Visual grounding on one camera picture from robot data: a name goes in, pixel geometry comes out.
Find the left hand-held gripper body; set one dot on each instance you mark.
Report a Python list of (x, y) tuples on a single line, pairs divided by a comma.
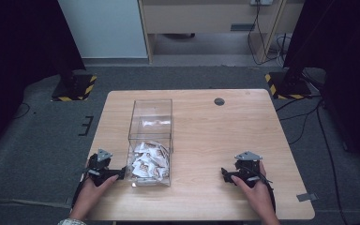
[(98, 165)]

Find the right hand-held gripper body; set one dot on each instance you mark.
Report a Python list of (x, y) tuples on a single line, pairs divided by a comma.
[(247, 167)]

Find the person's left hand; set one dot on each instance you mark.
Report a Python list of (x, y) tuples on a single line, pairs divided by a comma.
[(89, 195)]

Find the person's right hand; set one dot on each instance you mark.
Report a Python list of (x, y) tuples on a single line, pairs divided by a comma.
[(258, 197)]

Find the pile of white snack packets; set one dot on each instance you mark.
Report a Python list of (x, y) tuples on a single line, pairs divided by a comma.
[(148, 164)]

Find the clear plastic box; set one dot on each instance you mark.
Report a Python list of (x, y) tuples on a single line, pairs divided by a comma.
[(151, 125)]

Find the grey tape piece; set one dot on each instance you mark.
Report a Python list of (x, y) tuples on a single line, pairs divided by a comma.
[(307, 197)]

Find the grey round table grommet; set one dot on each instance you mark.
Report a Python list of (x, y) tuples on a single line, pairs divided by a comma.
[(219, 101)]

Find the black stand with striped base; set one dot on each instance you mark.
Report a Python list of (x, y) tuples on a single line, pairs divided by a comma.
[(75, 87), (289, 86)]

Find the dark curtain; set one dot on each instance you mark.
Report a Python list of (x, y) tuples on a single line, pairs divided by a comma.
[(347, 62), (15, 62)]

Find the white panel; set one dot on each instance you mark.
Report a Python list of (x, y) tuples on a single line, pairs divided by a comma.
[(103, 28)]

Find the light wooden desk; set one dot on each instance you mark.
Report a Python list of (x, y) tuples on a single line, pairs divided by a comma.
[(200, 18)]

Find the white power strip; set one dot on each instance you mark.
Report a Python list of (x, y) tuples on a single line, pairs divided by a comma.
[(261, 2)]

